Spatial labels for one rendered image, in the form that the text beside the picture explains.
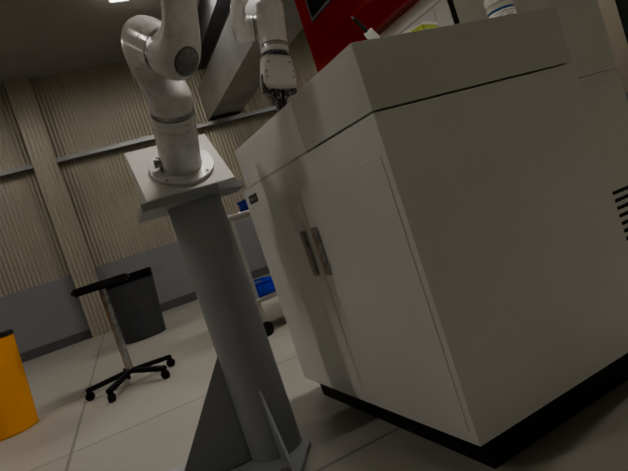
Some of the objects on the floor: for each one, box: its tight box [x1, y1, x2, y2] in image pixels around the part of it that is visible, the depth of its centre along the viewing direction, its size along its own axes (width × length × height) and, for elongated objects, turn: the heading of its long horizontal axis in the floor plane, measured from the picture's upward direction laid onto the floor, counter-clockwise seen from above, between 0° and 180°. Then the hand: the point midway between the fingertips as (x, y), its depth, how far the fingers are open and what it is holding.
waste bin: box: [107, 266, 166, 344], centre depth 538 cm, size 55×52×67 cm
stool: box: [71, 273, 175, 403], centre depth 324 cm, size 56×54×67 cm
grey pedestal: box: [136, 180, 311, 471], centre depth 154 cm, size 51×44×82 cm
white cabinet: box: [243, 63, 628, 469], centre depth 165 cm, size 64×96×82 cm, turn 107°
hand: (281, 107), depth 154 cm, fingers closed
